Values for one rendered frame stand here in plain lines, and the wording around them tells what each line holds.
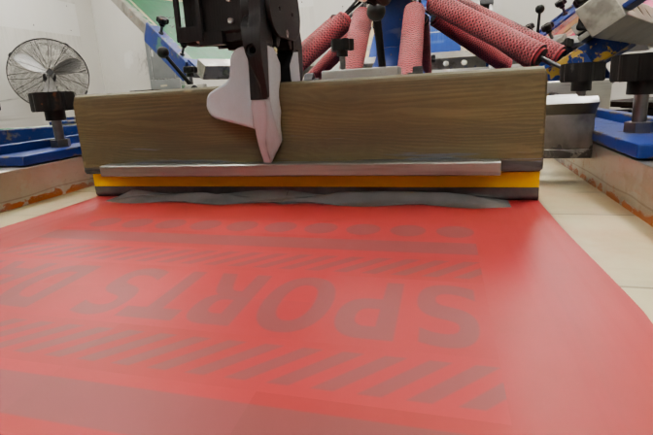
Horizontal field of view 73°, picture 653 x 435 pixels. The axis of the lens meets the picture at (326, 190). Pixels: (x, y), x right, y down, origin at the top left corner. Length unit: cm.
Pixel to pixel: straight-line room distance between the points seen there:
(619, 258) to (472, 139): 13
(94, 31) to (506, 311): 597
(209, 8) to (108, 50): 560
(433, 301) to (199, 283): 12
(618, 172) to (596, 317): 19
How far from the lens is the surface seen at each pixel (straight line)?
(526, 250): 27
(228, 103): 37
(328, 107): 36
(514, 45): 104
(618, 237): 30
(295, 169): 36
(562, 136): 43
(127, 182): 47
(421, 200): 35
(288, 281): 22
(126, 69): 582
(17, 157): 51
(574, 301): 22
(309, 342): 17
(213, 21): 38
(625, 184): 37
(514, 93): 35
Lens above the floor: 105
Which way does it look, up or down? 13 degrees down
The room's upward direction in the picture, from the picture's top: 3 degrees counter-clockwise
